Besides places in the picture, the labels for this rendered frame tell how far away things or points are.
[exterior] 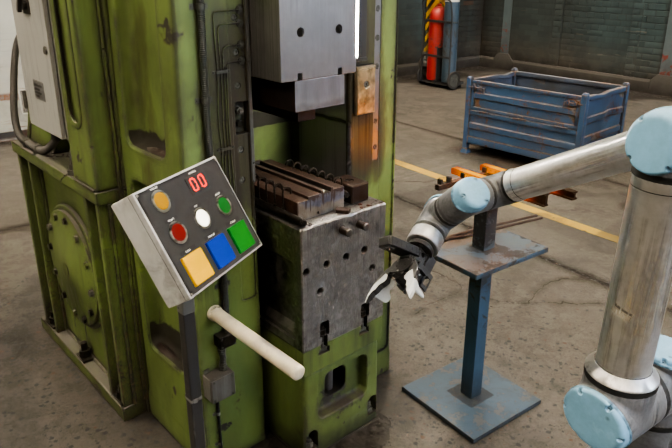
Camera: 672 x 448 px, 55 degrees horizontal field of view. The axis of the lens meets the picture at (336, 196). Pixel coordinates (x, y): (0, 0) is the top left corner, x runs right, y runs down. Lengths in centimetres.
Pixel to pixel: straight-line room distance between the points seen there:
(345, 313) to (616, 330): 109
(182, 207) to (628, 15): 891
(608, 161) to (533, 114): 428
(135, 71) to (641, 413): 173
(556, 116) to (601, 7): 478
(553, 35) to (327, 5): 886
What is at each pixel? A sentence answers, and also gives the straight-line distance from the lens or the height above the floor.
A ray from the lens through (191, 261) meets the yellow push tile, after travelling 159.
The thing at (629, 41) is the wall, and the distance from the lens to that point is 1007.
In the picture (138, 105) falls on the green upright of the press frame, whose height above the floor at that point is 125.
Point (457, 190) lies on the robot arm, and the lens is 166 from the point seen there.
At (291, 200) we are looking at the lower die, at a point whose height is 98.
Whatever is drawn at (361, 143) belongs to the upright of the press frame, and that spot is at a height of 107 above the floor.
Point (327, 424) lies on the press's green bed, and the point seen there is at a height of 12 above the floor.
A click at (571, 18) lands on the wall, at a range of 1058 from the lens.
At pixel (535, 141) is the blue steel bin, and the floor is 25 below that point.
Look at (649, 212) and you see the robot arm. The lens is 134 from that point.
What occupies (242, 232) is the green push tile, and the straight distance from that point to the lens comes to 176.
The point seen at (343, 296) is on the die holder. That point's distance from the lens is 225.
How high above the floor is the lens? 170
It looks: 20 degrees down
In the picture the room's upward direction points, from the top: straight up
